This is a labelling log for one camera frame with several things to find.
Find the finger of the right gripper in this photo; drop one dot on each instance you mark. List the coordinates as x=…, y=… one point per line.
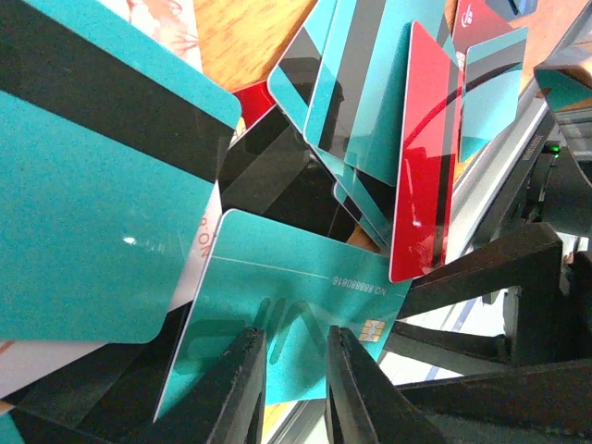
x=556, y=397
x=528, y=259

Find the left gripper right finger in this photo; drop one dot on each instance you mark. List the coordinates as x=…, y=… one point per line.
x=362, y=404

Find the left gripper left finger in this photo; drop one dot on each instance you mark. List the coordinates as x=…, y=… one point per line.
x=239, y=390

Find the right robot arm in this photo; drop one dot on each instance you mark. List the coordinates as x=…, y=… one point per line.
x=565, y=80

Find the teal VIP card bottom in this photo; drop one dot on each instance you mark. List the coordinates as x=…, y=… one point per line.
x=292, y=284

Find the red striped card right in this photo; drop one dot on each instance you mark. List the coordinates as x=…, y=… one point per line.
x=430, y=138

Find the teal striped card right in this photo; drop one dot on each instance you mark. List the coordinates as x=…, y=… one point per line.
x=493, y=72

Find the teal striped card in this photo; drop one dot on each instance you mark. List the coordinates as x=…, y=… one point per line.
x=110, y=149
x=355, y=113
x=493, y=72

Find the teal striped card centre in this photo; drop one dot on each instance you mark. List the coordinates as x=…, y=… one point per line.
x=355, y=113

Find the teal striped card lower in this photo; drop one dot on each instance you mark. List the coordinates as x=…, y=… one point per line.
x=110, y=149

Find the white floral card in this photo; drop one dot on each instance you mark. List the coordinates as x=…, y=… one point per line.
x=172, y=23

